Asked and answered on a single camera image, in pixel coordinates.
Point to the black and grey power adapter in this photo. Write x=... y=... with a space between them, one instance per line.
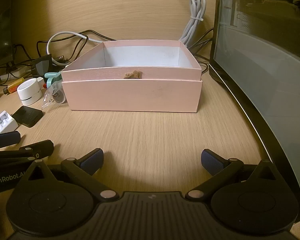
x=41 y=66

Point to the teal plastic clip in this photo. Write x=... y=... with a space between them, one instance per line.
x=50 y=75

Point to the white power strip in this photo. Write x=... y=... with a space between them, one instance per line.
x=15 y=70

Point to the pink cardboard box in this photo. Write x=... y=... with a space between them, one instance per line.
x=130 y=95

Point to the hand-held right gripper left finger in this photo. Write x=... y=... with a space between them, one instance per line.
x=92 y=161

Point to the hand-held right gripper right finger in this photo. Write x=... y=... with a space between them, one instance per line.
x=211 y=161

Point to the black square case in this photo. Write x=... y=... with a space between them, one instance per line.
x=27 y=116

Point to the white round container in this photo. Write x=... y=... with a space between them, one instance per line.
x=28 y=95

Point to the clear plastic bag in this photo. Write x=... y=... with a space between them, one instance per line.
x=55 y=97

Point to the white rectangular case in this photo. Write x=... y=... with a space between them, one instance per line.
x=7 y=126

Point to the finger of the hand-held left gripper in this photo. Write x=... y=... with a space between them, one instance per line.
x=7 y=138
x=43 y=148

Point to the small orange bottle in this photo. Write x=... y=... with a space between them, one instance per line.
x=15 y=85

